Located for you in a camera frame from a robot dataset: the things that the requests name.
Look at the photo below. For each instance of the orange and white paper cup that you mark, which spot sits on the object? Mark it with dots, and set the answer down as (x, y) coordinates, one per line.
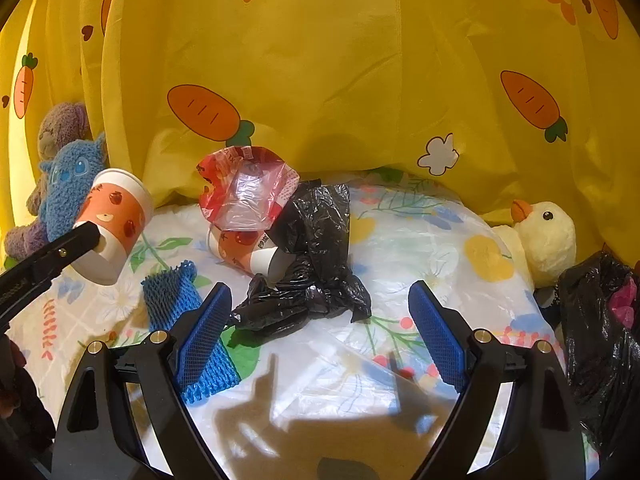
(115, 210)
(240, 250)

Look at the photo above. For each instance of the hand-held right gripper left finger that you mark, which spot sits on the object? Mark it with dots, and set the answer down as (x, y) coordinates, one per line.
(205, 335)

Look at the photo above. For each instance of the crumpled black plastic bag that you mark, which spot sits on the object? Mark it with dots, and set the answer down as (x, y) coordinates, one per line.
(320, 230)

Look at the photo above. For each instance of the purple teddy bear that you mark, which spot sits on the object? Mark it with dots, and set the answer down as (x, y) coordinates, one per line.
(60, 125)

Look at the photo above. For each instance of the blue foam net sleeve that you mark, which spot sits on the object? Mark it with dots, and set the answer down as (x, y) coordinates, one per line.
(165, 295)

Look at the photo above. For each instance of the blue plush monster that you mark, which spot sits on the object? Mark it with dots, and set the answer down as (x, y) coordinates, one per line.
(70, 170)

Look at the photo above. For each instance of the pink plastic bag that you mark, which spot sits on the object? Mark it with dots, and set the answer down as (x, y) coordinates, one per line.
(620, 305)

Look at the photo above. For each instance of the yellow plush duck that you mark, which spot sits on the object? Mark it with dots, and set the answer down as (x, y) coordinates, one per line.
(545, 240)

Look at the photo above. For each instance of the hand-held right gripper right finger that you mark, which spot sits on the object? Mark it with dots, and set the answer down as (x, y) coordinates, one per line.
(437, 335)

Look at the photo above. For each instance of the floral printed bed sheet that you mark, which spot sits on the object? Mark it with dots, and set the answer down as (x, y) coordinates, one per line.
(425, 270)

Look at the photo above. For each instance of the black trash bag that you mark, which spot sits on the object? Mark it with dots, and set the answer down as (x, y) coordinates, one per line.
(590, 350)

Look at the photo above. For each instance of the red and clear plastic wrapper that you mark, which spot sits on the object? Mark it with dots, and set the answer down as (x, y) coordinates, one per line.
(235, 165)

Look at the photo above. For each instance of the yellow carrot printed curtain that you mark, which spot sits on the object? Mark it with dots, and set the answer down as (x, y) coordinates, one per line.
(350, 60)

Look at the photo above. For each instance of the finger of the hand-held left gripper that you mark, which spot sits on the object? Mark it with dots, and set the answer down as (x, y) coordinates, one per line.
(75, 245)

